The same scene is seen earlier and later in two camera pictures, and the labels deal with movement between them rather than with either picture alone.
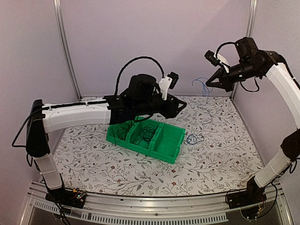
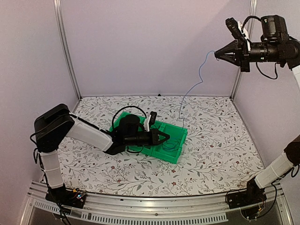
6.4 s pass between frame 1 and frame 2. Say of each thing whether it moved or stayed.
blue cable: moved
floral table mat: stayed
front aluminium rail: stayed
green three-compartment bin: stayed
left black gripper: moved
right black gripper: moved
